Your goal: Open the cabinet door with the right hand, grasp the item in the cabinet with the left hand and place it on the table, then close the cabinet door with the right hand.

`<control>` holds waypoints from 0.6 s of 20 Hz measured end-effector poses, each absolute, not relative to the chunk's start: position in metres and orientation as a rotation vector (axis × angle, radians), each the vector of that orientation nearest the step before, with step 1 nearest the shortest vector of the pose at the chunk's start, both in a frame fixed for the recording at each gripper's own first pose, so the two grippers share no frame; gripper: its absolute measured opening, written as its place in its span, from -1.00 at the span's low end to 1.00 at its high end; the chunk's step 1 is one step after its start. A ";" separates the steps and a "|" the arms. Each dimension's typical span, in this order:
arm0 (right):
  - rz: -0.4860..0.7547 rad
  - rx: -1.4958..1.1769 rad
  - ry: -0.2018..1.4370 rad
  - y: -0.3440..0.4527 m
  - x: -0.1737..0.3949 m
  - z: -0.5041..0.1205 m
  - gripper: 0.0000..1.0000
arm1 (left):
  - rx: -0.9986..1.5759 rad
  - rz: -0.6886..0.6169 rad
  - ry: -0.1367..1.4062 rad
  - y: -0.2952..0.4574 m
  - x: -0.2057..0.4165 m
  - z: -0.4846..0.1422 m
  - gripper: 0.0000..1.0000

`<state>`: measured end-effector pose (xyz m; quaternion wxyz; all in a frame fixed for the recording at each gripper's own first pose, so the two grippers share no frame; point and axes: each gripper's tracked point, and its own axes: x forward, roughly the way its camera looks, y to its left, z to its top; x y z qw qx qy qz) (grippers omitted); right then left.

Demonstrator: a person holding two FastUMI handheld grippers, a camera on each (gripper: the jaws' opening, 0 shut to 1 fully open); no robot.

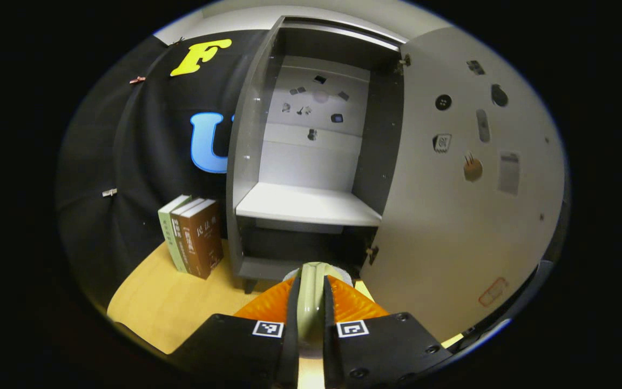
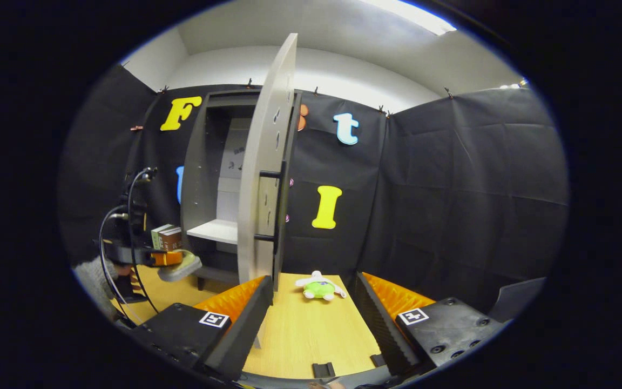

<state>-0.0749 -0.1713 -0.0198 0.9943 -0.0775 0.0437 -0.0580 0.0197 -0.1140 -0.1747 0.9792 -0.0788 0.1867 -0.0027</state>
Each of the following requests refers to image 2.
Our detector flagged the dark grey board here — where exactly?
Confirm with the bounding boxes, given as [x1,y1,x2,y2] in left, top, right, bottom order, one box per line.
[488,277,547,324]

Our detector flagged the black cable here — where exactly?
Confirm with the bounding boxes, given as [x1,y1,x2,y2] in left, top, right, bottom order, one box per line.
[98,204,131,322]
[126,167,161,315]

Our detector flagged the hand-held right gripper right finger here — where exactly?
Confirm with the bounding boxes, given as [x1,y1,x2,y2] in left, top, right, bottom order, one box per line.
[354,272,509,376]

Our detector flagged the dark grey cabinet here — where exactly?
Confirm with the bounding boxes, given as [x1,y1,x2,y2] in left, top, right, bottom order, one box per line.
[180,89,303,292]

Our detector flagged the white cabinet shelf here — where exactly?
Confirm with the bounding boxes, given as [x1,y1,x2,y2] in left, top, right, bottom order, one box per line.
[186,219,239,245]

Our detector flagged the black cabinet door handle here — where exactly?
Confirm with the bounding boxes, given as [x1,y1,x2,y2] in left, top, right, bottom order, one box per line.
[254,161,288,254]

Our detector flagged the black backdrop cloth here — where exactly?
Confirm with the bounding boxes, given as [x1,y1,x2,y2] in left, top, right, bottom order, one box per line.
[57,65,570,325]

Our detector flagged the grey cabinet door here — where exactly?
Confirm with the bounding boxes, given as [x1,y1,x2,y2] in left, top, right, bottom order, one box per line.
[236,33,299,287]

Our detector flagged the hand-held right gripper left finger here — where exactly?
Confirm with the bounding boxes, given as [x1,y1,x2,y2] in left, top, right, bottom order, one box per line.
[130,276,274,381]

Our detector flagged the green white plush toy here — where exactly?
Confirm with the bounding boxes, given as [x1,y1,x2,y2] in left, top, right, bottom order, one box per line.
[295,270,347,301]

